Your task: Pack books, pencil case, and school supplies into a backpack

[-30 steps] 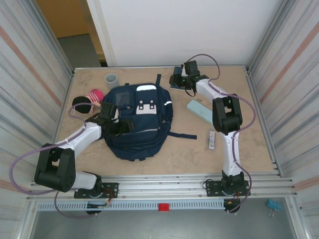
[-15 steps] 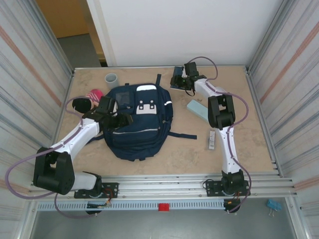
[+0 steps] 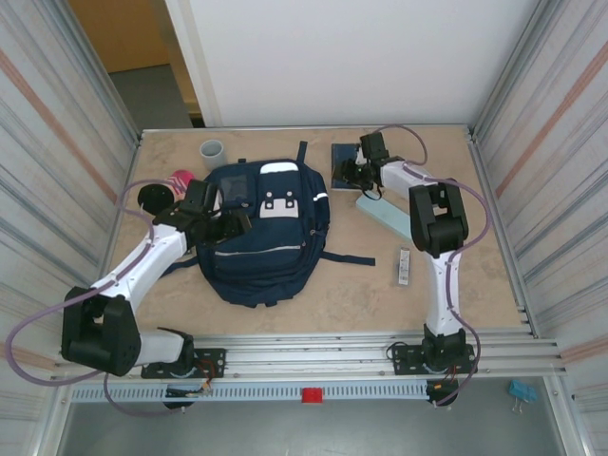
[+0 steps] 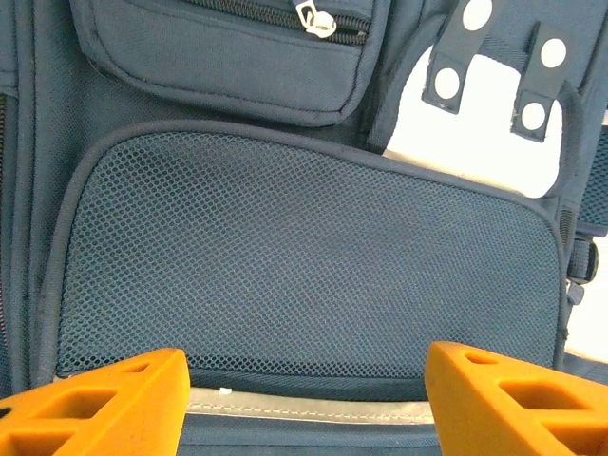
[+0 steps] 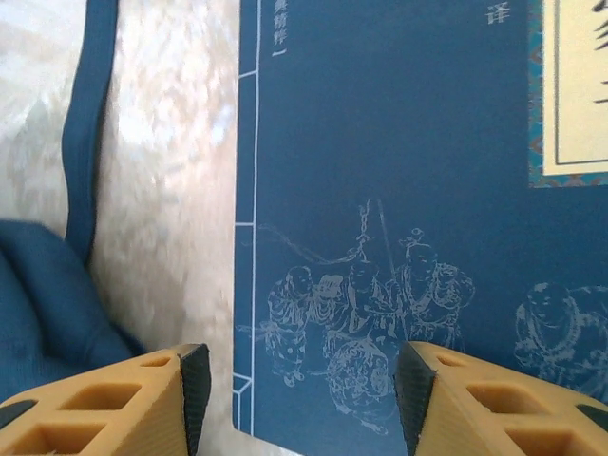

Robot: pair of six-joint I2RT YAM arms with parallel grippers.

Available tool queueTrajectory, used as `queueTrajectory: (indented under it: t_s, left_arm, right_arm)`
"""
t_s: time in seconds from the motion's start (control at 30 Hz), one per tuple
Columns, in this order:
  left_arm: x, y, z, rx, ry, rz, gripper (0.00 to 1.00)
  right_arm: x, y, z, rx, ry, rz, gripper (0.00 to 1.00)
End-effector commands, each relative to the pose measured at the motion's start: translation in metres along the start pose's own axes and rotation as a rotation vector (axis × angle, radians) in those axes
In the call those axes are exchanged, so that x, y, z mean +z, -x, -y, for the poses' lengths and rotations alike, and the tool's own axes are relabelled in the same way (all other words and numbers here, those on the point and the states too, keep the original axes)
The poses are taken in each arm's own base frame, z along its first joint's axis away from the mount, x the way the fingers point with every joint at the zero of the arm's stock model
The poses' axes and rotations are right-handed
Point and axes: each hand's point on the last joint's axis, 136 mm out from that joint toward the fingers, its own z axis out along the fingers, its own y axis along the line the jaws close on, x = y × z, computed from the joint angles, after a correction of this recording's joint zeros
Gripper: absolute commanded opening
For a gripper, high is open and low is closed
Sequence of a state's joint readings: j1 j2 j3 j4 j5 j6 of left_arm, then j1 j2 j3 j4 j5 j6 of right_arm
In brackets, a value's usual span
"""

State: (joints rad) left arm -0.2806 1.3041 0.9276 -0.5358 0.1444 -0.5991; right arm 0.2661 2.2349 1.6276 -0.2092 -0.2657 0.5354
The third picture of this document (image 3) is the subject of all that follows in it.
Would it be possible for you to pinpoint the dark blue book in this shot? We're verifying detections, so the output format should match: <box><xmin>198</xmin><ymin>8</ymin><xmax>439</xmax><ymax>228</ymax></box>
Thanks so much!
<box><xmin>330</xmin><ymin>143</ymin><xmax>368</xmax><ymax>193</ymax></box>

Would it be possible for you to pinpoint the light blue pencil case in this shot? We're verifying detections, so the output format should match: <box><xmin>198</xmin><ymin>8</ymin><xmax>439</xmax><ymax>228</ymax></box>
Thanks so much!
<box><xmin>355</xmin><ymin>195</ymin><xmax>414</xmax><ymax>241</ymax></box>

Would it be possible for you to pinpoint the doll with pink striped hat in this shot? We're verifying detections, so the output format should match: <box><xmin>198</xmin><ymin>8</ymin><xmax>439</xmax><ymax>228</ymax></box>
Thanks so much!
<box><xmin>137</xmin><ymin>169</ymin><xmax>197</xmax><ymax>216</ymax></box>

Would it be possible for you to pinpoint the navy blue backpack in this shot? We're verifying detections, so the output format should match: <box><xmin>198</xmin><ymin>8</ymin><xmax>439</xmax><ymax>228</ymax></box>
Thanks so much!
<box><xmin>163</xmin><ymin>141</ymin><xmax>376</xmax><ymax>309</ymax></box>

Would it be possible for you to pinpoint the clear plastic supply pack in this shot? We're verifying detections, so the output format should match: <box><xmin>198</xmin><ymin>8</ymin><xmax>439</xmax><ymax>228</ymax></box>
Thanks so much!
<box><xmin>393</xmin><ymin>245</ymin><xmax>413</xmax><ymax>287</ymax></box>

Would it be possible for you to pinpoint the grey cup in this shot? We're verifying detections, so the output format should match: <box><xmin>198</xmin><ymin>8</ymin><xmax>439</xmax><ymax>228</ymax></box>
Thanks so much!
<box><xmin>199</xmin><ymin>139</ymin><xmax>227</xmax><ymax>170</ymax></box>

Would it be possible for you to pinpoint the brown wooden door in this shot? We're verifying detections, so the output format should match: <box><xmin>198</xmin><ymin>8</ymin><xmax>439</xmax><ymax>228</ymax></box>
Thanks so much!
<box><xmin>67</xmin><ymin>0</ymin><xmax>171</xmax><ymax>75</ymax></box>

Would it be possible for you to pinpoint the blue binder clip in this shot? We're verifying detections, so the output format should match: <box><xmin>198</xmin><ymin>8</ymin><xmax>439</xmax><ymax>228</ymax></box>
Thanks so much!
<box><xmin>508</xmin><ymin>378</ymin><xmax>540</xmax><ymax>415</ymax></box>

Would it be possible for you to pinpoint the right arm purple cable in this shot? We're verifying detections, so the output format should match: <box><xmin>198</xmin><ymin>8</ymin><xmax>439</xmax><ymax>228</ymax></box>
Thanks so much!
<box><xmin>372</xmin><ymin>123</ymin><xmax>490</xmax><ymax>409</ymax></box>

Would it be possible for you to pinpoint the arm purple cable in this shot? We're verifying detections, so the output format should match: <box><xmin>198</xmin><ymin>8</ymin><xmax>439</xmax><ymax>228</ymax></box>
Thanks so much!
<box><xmin>5</xmin><ymin>182</ymin><xmax>224</xmax><ymax>419</ymax></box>
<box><xmin>372</xmin><ymin>123</ymin><xmax>490</xmax><ymax>409</ymax></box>

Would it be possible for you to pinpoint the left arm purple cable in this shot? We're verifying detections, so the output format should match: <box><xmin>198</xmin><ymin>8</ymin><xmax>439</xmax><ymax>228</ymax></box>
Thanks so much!
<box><xmin>5</xmin><ymin>182</ymin><xmax>224</xmax><ymax>419</ymax></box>

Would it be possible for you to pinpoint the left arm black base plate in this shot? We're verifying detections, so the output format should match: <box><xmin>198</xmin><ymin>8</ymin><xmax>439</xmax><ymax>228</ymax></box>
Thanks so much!
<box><xmin>141</xmin><ymin>348</ymin><xmax>227</xmax><ymax>380</ymax></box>

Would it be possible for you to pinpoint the aluminium mounting rail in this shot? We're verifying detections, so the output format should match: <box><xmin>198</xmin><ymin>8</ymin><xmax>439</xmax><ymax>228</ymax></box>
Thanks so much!
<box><xmin>49</xmin><ymin>332</ymin><xmax>569</xmax><ymax>384</ymax></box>

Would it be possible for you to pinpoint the slotted grey cable duct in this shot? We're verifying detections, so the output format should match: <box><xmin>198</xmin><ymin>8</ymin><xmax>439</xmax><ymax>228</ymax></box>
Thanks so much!
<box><xmin>68</xmin><ymin>383</ymin><xmax>431</xmax><ymax>403</ymax></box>

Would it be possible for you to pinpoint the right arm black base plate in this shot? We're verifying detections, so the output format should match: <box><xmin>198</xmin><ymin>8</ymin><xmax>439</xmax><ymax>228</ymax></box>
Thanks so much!
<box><xmin>390</xmin><ymin>342</ymin><xmax>478</xmax><ymax>376</ymax></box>

